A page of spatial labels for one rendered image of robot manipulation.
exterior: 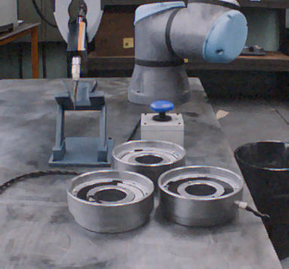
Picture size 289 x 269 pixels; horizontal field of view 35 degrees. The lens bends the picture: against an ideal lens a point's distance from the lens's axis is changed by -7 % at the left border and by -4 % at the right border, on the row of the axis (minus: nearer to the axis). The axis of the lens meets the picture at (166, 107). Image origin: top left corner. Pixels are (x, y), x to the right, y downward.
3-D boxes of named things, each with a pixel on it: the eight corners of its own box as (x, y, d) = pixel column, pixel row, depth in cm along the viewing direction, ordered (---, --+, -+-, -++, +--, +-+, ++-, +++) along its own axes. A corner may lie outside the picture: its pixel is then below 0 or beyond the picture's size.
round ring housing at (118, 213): (147, 239, 52) (146, 208, 51) (58, 230, 53) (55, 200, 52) (159, 200, 62) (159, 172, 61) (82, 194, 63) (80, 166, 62)
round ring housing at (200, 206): (142, 217, 57) (141, 187, 56) (181, 187, 66) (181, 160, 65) (222, 236, 52) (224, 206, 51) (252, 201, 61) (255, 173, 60)
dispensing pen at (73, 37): (62, 105, 67) (69, 4, 72) (67, 114, 71) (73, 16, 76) (77, 105, 67) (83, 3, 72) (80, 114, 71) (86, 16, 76)
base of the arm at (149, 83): (129, 90, 123) (129, 52, 121) (188, 90, 124) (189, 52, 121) (126, 105, 109) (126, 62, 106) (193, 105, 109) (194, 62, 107)
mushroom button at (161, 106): (174, 133, 81) (174, 105, 80) (150, 133, 81) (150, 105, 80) (173, 126, 85) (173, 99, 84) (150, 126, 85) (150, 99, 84)
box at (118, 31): (147, 56, 407) (147, 13, 397) (89, 57, 401) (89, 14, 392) (144, 49, 445) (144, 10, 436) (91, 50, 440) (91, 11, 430)
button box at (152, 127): (184, 151, 80) (184, 122, 79) (141, 151, 80) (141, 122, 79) (181, 136, 88) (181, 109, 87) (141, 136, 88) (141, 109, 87)
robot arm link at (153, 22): (156, 52, 122) (156, -1, 118) (200, 57, 114) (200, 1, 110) (123, 57, 113) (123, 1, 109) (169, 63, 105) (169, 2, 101)
